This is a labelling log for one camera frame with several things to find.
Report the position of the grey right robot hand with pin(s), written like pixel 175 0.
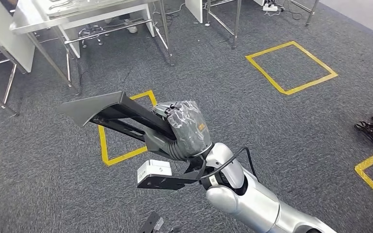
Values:
pixel 189 128

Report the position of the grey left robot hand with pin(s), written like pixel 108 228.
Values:
pixel 175 230

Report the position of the black plastic bracket part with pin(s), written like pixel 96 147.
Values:
pixel 90 107

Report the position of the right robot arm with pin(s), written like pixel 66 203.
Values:
pixel 254 202

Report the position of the person's shoe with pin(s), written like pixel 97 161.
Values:
pixel 131 28

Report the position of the white desk leg panel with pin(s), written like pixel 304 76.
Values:
pixel 70 41
pixel 149 19

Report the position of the white partition panel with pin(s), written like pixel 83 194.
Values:
pixel 193 9
pixel 6 38

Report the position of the black office chair base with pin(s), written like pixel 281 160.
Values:
pixel 93 35

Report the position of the white power strip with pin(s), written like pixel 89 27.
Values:
pixel 270 7

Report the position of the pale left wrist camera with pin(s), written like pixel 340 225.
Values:
pixel 151 223

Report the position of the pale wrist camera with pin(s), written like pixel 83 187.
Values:
pixel 154 170
pixel 151 223

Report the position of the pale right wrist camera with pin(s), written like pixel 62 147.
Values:
pixel 154 170

